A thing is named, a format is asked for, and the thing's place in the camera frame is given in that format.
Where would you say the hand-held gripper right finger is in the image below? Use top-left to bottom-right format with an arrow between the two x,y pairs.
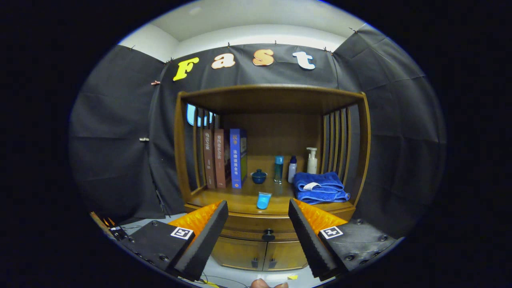
288,199 -> 396,280

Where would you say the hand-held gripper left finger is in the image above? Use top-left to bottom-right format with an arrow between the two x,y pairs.
119,200 -> 229,282

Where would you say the wooden cabinet door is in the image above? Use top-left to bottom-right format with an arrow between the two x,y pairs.
264,240 -> 308,270
211,237 -> 268,271

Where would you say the wooden countertop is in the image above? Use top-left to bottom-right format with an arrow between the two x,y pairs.
185,154 -> 356,216

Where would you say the wooden cabinet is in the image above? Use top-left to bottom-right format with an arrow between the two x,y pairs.
174,84 -> 371,272

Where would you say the folded blue towel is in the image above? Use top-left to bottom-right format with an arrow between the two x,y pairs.
293,172 -> 351,205

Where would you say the white pump bottle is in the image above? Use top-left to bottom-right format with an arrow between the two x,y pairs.
306,147 -> 318,174

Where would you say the reddish brown book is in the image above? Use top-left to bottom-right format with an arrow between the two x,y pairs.
214,128 -> 230,189

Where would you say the blue book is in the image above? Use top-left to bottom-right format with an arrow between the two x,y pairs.
230,128 -> 248,189

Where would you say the thin black cable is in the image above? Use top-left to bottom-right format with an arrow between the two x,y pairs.
200,272 -> 248,288

